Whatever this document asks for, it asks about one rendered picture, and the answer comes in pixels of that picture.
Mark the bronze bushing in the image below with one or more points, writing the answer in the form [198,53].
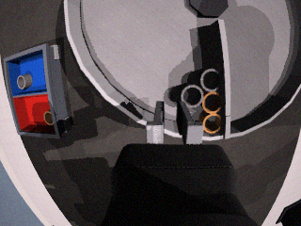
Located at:
[215,126]
[216,106]
[48,117]

